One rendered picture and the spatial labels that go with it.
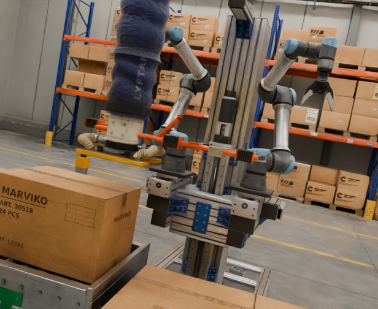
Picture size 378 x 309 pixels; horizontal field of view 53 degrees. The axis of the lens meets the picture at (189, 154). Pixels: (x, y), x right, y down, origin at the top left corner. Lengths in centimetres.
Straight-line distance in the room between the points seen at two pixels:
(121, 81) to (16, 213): 79
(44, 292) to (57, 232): 27
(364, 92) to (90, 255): 771
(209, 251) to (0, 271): 117
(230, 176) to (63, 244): 107
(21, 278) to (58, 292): 18
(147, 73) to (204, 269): 125
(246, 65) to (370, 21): 831
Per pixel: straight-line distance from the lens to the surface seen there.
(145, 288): 190
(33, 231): 196
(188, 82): 246
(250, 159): 173
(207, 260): 243
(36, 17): 1360
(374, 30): 1052
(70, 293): 175
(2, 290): 193
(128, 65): 181
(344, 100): 885
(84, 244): 182
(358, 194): 890
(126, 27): 184
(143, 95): 182
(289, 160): 223
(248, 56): 240
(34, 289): 184
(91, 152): 182
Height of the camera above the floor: 135
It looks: 5 degrees down
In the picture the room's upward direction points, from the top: 10 degrees clockwise
